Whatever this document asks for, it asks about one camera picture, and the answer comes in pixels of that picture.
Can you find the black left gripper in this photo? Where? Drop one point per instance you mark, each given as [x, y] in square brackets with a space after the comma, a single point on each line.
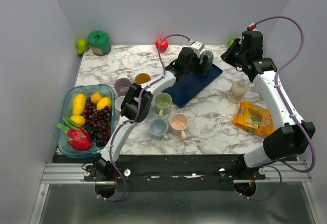
[198, 68]

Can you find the green toy pear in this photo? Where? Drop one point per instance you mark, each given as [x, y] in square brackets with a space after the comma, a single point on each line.
[81, 46]

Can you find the purple ceramic mug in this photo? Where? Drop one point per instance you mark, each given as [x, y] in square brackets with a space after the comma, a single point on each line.
[122, 85]

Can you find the pink ceramic mug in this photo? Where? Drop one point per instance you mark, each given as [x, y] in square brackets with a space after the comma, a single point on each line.
[178, 125]

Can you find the blue butterfly mug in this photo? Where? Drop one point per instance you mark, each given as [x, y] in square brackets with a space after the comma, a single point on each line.
[142, 78]

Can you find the small yellow toy lemon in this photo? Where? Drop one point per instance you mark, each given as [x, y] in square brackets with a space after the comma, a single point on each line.
[96, 97]

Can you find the dark teal mug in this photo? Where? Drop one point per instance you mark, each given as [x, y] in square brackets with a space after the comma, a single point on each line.
[206, 60]

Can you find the aluminium rail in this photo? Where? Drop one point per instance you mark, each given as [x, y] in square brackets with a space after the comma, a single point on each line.
[271, 175]
[62, 173]

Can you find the left aluminium rail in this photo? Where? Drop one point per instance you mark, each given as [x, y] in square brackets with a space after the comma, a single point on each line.
[62, 173]

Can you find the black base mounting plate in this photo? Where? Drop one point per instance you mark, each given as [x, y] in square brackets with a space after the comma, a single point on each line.
[172, 172]

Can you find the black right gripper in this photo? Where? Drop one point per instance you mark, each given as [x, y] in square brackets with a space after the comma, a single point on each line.
[227, 55]

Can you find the red toy apple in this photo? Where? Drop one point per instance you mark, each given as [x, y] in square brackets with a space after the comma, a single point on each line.
[161, 45]

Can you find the dark blue mat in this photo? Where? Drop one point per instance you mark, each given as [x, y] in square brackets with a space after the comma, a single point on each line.
[189, 87]

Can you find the dark red toy grapes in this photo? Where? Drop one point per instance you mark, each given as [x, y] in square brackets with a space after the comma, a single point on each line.
[98, 123]

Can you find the white pump bottle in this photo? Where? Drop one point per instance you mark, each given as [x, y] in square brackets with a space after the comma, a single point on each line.
[238, 90]

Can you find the red toy dragon fruit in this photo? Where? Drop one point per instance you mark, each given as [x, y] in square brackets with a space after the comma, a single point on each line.
[77, 137]

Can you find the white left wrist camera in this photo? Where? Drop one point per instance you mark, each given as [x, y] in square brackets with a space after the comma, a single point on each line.
[196, 46]

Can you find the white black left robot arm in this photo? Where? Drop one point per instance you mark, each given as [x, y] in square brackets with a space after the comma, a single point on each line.
[137, 102]

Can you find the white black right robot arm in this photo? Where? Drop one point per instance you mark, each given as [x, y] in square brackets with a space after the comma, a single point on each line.
[291, 131]

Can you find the grey mug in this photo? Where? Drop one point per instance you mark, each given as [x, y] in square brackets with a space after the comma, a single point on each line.
[158, 128]

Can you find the orange snack bag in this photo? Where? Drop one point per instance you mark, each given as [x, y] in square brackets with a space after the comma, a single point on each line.
[254, 119]

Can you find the blue white gradient mug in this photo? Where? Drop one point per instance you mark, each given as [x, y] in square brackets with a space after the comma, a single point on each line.
[118, 103]

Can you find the light green mug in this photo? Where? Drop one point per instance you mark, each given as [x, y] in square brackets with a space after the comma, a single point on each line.
[162, 104]

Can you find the yellow toy mango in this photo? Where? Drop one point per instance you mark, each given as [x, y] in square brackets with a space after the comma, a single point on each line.
[78, 105]

